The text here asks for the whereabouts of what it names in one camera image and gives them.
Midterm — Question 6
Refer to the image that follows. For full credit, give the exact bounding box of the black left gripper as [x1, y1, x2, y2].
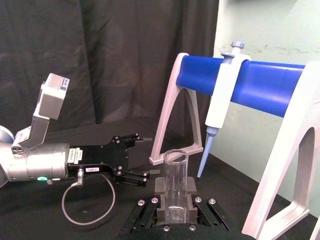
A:
[66, 132, 161, 188]

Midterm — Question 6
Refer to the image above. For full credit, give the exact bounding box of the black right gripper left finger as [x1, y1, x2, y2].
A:
[117, 176, 168, 240]

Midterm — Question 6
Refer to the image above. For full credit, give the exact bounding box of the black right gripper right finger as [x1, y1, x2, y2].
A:
[185, 175, 232, 232]

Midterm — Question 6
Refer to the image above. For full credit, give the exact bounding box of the clear glass tube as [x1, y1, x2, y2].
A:
[163, 149, 189, 224]

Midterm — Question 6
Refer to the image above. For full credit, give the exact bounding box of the black table cloth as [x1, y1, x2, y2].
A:
[0, 117, 320, 240]

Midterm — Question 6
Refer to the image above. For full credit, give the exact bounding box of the black backdrop curtain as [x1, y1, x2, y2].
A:
[0, 0, 220, 131]

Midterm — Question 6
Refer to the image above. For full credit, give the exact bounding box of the white pipette with blue tip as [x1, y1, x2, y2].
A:
[196, 41, 252, 179]

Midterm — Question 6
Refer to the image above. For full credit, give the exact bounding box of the white pipette stand blue bar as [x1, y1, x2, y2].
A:
[148, 52, 320, 240]

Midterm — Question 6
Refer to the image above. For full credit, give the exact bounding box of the thin grey gripper cable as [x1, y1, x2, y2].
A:
[61, 168, 117, 226]

